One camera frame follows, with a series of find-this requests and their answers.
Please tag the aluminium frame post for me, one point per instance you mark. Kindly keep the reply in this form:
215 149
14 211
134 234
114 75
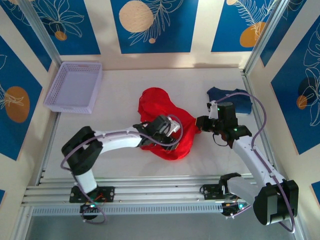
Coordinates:
265 37
41 32

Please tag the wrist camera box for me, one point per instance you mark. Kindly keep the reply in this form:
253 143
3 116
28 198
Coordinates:
213 108
175 127

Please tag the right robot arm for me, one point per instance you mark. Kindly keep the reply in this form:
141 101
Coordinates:
250 155

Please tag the white perforated plastic basket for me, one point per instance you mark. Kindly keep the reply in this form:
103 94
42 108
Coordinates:
72 87

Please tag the small black electronics board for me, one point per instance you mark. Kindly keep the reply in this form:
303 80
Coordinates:
235 207
90 207

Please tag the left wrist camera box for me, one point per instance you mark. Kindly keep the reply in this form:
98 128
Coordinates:
175 127

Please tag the aluminium side rail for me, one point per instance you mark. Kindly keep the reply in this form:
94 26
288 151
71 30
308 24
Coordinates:
248 83
48 150

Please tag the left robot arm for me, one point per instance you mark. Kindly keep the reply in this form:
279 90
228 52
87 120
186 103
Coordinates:
117 140

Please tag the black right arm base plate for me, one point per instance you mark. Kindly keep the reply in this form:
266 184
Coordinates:
208 192

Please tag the blue floral wall panel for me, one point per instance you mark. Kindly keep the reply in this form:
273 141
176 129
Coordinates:
230 25
290 100
175 37
15 75
82 37

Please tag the wide aluminium base rail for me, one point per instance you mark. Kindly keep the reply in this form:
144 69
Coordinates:
155 190

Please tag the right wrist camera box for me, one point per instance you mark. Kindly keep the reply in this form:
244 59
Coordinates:
213 108

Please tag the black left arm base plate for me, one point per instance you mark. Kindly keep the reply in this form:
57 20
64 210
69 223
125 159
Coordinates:
110 193

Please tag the blue folded t-shirt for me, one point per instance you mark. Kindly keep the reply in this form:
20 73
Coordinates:
243 102

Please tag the red t-shirt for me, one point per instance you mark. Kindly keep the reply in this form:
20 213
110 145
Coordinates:
160 102

